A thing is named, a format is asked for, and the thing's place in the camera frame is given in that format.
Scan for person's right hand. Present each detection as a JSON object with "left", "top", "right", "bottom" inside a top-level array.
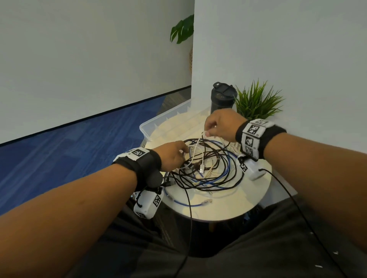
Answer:
[{"left": 204, "top": 108, "right": 248, "bottom": 143}]

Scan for round white table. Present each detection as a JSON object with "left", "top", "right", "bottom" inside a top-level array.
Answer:
[{"left": 145, "top": 107, "right": 273, "bottom": 223}]

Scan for large leafy green plant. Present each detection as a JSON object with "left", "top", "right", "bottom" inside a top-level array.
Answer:
[{"left": 170, "top": 14, "right": 195, "bottom": 44}]

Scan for black marker wristband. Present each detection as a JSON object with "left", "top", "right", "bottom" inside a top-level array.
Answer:
[
  {"left": 112, "top": 147, "right": 163, "bottom": 192},
  {"left": 235, "top": 118, "right": 287, "bottom": 161}
]

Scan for person's right forearm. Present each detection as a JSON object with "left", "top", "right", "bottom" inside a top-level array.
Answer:
[{"left": 263, "top": 133, "right": 367, "bottom": 252}]

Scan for person's left forearm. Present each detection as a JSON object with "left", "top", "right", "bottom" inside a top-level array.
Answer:
[{"left": 0, "top": 163, "right": 138, "bottom": 278}]

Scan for person's dark trousers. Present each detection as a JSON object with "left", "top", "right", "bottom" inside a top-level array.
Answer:
[{"left": 66, "top": 194, "right": 367, "bottom": 278}]

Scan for person's left hand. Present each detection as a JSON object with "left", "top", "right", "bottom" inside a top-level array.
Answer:
[{"left": 156, "top": 141, "right": 190, "bottom": 172}]

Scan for blue network cable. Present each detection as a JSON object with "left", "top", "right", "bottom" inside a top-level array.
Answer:
[{"left": 163, "top": 140, "right": 239, "bottom": 207}]

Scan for thin cream cable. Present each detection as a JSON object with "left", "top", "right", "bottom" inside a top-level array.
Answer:
[{"left": 198, "top": 159, "right": 220, "bottom": 195}]

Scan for clear plastic storage bin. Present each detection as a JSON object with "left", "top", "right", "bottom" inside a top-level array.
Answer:
[{"left": 139, "top": 99, "right": 192, "bottom": 142}]

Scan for small potted grass plant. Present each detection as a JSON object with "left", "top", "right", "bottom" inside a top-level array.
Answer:
[{"left": 234, "top": 79, "right": 285, "bottom": 121}]

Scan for black tumbler with lid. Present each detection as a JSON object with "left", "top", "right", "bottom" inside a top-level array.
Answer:
[{"left": 211, "top": 82, "right": 239, "bottom": 115}]

